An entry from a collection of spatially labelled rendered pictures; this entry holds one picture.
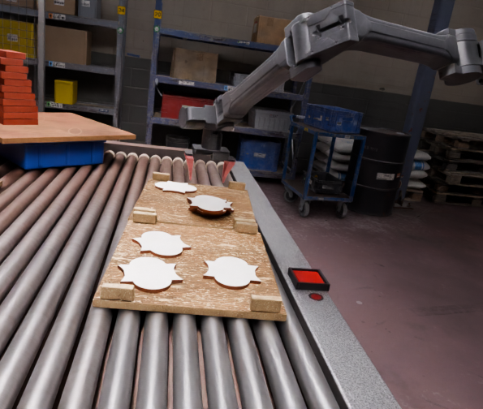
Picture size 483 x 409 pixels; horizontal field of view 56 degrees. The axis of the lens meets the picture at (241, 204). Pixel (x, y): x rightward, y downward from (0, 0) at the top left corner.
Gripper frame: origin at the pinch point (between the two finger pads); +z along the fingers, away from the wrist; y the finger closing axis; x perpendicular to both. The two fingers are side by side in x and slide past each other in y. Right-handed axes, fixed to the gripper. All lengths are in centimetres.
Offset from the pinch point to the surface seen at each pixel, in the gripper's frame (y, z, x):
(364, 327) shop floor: 117, 103, 76
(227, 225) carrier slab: 5.0, 8.9, -13.7
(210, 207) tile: 0.5, 5.6, -9.2
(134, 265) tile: -19.8, 7.6, -42.0
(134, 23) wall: -29, -50, 469
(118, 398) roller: -21, 9, -77
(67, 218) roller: -36.8, 11.0, -10.7
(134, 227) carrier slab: -20.0, 9.0, -18.9
